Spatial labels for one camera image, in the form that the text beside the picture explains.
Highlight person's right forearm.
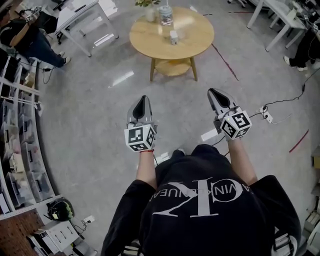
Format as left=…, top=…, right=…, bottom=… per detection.
left=227, top=138, right=258, bottom=186

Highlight black floor cable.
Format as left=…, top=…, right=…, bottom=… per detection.
left=249, top=67, right=320, bottom=118

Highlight round wooden table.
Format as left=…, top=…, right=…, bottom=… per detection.
left=129, top=6, right=215, bottom=82

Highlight white vase with flowers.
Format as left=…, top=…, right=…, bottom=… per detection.
left=134, top=0, right=161, bottom=23

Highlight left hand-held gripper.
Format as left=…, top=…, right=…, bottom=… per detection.
left=124, top=95, right=158, bottom=153

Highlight black and green helmet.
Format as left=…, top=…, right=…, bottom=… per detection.
left=46, top=198, right=75, bottom=222

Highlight person's black printed t-shirt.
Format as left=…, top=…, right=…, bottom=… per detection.
left=101, top=159, right=302, bottom=256

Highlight white square-legged table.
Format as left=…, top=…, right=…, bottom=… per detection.
left=246, top=0, right=308, bottom=53

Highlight white drawer cabinet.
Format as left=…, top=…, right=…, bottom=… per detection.
left=33, top=219, right=78, bottom=253

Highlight person's left forearm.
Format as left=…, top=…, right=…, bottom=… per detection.
left=136, top=149, right=158, bottom=191

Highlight white power strip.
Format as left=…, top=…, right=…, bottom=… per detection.
left=258, top=106, right=274, bottom=124

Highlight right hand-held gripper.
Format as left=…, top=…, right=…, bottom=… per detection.
left=207, top=88, right=253, bottom=141

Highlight white storage shelving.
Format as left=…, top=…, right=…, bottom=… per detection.
left=0, top=56, right=63, bottom=221

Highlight white desk with black handle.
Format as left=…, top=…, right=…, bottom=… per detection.
left=54, top=0, right=120, bottom=58

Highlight person's black trousers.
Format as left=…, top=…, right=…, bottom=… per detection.
left=154, top=144, right=232, bottom=181

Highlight small white patterned cup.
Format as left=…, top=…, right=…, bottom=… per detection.
left=169, top=30, right=180, bottom=46

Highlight red floor tape strip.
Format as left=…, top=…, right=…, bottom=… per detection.
left=288, top=129, right=310, bottom=153

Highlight pale blue lidded cup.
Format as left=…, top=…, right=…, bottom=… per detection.
left=159, top=0, right=174, bottom=26

